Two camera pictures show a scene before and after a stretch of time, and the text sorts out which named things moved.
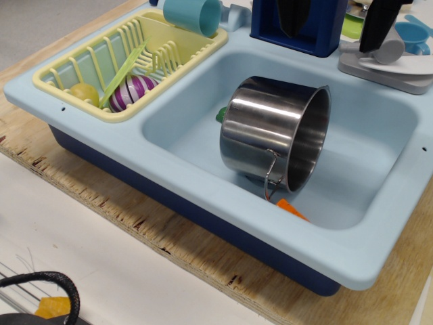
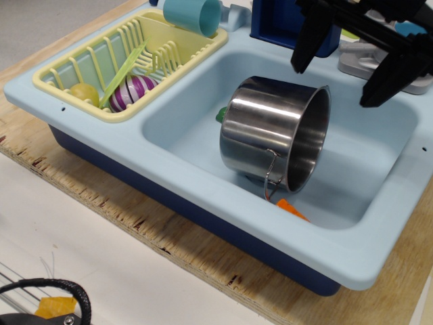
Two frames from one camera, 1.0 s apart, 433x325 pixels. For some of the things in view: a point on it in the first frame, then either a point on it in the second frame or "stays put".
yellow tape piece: [53, 307] stays put
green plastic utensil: [123, 72] stays put
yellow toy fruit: [86, 92] stays put
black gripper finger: [381, 17] -> [398, 70]
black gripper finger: [293, 15] -> [316, 25]
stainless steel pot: [275, 131] stays put
